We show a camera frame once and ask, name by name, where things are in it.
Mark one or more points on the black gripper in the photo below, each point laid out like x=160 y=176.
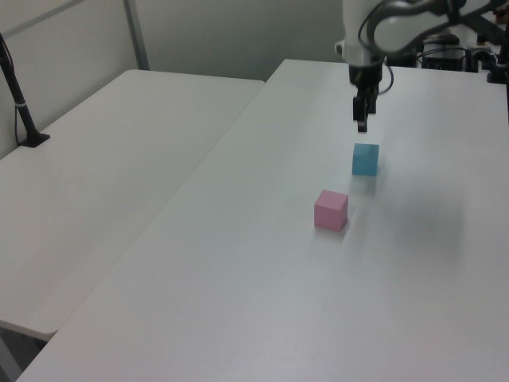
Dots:
x=365 y=75

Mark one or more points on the blue cube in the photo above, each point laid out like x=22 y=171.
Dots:
x=365 y=160

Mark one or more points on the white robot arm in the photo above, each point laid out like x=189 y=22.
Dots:
x=358 y=28

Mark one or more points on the pink cube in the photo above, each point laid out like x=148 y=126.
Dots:
x=330 y=211

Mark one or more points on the small black box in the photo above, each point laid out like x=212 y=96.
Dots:
x=401 y=61

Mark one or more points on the black electronics box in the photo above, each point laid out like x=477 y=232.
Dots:
x=443 y=59

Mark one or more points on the black keyboard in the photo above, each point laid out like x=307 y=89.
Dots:
x=489 y=28

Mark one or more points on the black table clamp mount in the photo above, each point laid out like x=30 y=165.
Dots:
x=498 y=65

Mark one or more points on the black camera stand pole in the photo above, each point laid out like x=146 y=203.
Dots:
x=16 y=97

